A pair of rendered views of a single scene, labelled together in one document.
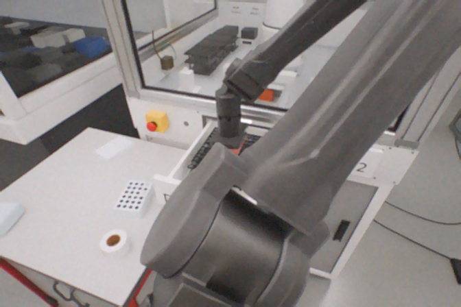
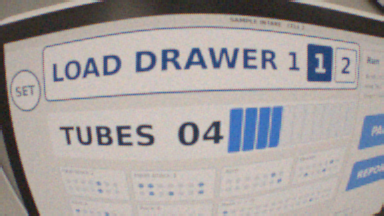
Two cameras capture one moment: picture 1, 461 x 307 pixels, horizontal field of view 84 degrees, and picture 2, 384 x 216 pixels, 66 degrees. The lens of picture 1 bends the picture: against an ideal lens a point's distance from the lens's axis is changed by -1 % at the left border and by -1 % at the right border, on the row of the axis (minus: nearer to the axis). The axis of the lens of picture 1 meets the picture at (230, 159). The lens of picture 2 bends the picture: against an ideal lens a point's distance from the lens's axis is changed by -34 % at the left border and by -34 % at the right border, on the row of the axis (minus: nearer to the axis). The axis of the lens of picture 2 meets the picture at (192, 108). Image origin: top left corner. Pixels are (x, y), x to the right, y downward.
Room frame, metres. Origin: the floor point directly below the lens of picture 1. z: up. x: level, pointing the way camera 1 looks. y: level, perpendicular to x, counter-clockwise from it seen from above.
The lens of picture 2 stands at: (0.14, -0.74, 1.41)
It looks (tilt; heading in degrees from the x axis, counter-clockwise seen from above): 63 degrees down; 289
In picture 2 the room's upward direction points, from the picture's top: 10 degrees clockwise
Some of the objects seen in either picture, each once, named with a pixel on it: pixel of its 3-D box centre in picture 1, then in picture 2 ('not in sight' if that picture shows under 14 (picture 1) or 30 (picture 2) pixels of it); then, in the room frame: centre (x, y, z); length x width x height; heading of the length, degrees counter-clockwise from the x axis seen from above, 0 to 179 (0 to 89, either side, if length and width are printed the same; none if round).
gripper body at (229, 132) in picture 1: (229, 125); not in sight; (0.52, 0.00, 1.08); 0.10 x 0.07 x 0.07; 159
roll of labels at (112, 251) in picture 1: (115, 244); not in sight; (0.37, 0.32, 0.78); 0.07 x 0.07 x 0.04
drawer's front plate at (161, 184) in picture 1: (202, 202); not in sight; (0.45, 0.08, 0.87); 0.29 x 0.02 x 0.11; 71
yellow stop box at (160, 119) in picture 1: (156, 121); not in sight; (0.84, 0.29, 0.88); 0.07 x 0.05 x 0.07; 71
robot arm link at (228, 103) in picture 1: (228, 100); not in sight; (0.53, 0.00, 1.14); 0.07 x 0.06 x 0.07; 170
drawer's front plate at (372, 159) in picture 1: (329, 155); not in sight; (0.64, -0.33, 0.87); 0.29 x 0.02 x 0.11; 71
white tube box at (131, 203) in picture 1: (135, 198); not in sight; (0.54, 0.31, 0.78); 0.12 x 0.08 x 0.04; 174
